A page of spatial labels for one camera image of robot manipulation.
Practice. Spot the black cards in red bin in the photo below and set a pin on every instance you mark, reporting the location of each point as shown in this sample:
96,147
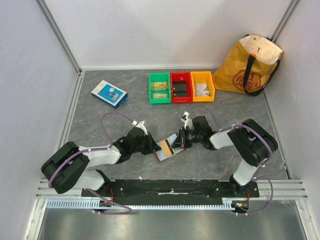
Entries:
179,89

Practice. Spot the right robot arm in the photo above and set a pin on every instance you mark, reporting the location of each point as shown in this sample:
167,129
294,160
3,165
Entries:
253,143

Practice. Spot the gold card with magnetic stripe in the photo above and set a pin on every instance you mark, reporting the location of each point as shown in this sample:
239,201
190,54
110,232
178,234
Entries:
165,148

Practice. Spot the slotted cable duct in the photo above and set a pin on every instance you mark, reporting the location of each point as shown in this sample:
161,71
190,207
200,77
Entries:
96,204

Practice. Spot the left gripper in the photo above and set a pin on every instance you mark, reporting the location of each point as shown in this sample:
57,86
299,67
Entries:
152,146

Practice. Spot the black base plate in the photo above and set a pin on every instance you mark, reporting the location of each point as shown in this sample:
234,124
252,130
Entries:
172,191

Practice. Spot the gold card upper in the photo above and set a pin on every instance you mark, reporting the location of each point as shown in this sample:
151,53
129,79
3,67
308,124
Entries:
157,86

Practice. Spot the yellow Trader Joe's tote bag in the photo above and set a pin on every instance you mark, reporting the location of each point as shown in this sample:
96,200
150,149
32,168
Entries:
249,66

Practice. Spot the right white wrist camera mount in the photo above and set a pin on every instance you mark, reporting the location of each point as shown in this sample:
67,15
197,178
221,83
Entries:
186,120

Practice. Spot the green plastic bin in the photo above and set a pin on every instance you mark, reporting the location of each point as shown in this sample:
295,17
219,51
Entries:
158,77

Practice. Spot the aluminium frame rail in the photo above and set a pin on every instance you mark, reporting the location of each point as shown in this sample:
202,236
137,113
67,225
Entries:
283,189

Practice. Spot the brown leather card holder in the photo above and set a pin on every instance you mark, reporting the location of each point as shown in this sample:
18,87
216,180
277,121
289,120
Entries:
159,155

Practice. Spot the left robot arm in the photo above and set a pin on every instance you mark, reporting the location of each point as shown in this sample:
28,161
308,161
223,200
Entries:
68,167

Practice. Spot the silver card in yellow bin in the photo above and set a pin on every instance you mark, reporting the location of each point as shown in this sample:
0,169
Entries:
201,90

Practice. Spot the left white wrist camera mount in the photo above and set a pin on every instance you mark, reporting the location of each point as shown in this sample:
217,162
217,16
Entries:
141,125

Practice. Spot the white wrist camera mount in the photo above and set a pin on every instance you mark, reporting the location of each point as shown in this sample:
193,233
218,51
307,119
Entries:
186,120
141,125

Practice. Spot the yellow plastic bin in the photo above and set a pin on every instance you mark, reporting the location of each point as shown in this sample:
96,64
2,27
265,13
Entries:
203,77

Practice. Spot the blue and white box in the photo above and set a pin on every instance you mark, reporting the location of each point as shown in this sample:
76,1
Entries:
110,94

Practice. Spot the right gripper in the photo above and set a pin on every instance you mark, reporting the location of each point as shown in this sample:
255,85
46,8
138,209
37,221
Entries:
181,138

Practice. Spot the gold card lower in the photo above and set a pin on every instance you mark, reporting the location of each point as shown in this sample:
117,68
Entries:
159,96

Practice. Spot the red plastic bin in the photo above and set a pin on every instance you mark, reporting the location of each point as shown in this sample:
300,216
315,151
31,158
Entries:
182,76

